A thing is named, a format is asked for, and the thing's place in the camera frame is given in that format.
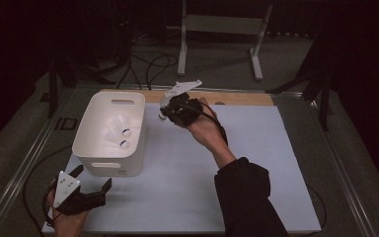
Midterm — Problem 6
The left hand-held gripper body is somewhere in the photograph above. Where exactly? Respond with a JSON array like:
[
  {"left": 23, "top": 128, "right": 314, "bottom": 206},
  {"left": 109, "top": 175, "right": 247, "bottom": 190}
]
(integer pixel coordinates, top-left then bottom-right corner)
[{"left": 52, "top": 170, "right": 108, "bottom": 217}]

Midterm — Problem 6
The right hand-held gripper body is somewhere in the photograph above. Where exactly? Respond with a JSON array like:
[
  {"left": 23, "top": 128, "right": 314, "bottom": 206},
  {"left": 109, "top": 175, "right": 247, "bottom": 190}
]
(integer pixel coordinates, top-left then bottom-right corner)
[{"left": 165, "top": 79, "right": 205, "bottom": 128}]

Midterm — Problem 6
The white plastic shuttlecock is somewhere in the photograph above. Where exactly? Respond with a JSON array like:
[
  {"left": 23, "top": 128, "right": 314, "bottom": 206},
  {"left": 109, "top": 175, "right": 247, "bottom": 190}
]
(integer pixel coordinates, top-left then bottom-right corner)
[
  {"left": 109, "top": 114, "right": 132, "bottom": 138},
  {"left": 158, "top": 97, "right": 173, "bottom": 120},
  {"left": 105, "top": 128, "right": 130, "bottom": 150}
]

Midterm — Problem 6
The white plastic basket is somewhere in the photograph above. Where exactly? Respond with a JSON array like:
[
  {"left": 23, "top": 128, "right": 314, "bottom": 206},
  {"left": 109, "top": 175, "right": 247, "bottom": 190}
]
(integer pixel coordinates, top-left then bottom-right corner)
[{"left": 71, "top": 91, "right": 148, "bottom": 178}]

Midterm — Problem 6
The person's left hand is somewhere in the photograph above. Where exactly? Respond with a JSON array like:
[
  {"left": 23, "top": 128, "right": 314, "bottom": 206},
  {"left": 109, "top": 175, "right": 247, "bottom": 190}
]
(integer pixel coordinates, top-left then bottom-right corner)
[{"left": 45, "top": 187, "right": 91, "bottom": 237}]

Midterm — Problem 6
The person's right hand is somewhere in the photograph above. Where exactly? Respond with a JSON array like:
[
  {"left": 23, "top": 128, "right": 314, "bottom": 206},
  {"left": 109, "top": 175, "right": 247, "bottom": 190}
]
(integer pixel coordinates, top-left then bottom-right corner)
[{"left": 177, "top": 97, "right": 238, "bottom": 170}]

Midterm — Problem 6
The black tripod stand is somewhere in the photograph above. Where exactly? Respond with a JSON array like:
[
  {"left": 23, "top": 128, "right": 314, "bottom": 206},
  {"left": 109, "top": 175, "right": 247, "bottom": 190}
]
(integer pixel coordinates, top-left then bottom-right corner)
[
  {"left": 47, "top": 55, "right": 117, "bottom": 119},
  {"left": 265, "top": 33, "right": 335, "bottom": 132}
]

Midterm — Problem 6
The grey metal stand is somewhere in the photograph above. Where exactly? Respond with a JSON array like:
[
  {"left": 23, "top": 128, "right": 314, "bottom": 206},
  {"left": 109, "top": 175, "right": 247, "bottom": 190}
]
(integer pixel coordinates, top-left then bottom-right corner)
[{"left": 177, "top": 0, "right": 274, "bottom": 82}]

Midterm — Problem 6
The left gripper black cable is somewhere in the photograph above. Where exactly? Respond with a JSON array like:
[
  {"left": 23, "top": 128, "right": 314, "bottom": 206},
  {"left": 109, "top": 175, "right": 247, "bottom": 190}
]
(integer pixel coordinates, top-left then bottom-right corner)
[{"left": 22, "top": 144, "right": 75, "bottom": 231}]

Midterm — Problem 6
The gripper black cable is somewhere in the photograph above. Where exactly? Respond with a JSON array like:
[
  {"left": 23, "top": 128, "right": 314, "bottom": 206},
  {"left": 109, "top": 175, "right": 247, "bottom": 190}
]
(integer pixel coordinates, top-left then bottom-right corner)
[
  {"left": 22, "top": 144, "right": 75, "bottom": 231},
  {"left": 184, "top": 100, "right": 230, "bottom": 146}
]

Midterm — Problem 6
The black floor cable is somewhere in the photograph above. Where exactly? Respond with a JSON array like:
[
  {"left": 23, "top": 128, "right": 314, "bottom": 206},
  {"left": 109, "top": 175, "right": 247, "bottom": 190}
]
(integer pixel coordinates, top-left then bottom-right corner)
[
  {"left": 144, "top": 51, "right": 180, "bottom": 91},
  {"left": 116, "top": 33, "right": 146, "bottom": 91}
]

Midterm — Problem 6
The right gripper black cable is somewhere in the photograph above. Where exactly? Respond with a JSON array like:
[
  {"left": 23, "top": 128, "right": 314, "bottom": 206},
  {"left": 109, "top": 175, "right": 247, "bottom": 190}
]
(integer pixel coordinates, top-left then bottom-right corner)
[{"left": 184, "top": 100, "right": 230, "bottom": 146}]

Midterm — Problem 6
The black floor bracket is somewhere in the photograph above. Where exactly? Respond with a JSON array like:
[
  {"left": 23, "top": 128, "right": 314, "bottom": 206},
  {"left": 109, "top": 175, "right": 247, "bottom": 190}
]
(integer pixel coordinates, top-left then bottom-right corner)
[{"left": 53, "top": 117, "right": 79, "bottom": 131}]

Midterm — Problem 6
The metal floor rail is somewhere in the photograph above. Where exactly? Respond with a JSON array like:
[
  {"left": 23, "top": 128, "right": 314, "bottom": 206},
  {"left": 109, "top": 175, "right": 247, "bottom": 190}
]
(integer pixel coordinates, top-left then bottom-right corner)
[
  {"left": 73, "top": 83, "right": 305, "bottom": 100},
  {"left": 275, "top": 92, "right": 379, "bottom": 237},
  {"left": 0, "top": 87, "right": 77, "bottom": 237}
]

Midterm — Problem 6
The black cable beside table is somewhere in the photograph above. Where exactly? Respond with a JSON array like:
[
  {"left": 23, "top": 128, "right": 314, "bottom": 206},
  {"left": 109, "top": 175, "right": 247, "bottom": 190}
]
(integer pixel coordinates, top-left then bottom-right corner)
[{"left": 304, "top": 182, "right": 328, "bottom": 230}]

